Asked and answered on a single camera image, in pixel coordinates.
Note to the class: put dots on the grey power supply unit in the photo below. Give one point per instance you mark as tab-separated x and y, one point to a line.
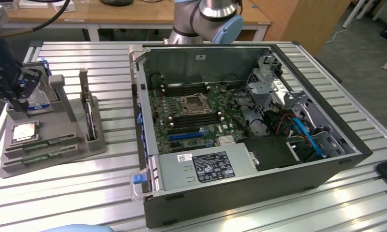
180	174

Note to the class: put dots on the grey parts rack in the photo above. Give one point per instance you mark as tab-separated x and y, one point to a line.
66	125

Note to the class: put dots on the wooden cabinet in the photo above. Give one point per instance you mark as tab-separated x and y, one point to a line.
305	21

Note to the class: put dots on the black RAM slot bank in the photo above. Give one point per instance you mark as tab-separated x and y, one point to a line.
185	87
196	120

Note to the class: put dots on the wooden desk with white frame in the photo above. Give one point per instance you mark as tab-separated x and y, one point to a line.
138	13
48	15

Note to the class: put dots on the hard disk with blue rails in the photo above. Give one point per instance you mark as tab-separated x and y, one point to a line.
40	99

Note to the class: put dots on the green motherboard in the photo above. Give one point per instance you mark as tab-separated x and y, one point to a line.
227	113

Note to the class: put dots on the graphics card with metal bracket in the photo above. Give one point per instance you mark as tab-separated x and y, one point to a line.
90	118

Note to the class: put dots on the green RAM stick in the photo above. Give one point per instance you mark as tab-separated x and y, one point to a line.
34	157
34	145

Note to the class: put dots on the blue case latch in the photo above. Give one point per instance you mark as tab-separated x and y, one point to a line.
137	179

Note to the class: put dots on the silver CPU chip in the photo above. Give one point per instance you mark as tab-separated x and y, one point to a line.
24	131

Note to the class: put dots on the light blue rounded cap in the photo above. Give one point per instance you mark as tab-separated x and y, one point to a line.
82	228

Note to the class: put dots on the white boxes on desk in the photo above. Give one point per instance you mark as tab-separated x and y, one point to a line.
44	4

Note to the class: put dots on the metal disk bay cage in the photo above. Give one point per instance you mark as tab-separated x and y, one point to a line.
260	82

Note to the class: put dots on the black open PC case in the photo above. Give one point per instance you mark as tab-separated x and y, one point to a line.
309	188

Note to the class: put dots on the metal CPU socket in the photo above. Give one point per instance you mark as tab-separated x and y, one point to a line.
194	104

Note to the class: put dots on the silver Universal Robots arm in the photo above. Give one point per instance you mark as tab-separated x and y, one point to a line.
193	14

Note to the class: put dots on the blue disk bay bracket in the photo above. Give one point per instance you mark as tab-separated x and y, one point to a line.
309	137

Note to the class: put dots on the blue expansion slot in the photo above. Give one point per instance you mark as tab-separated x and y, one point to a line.
185	136

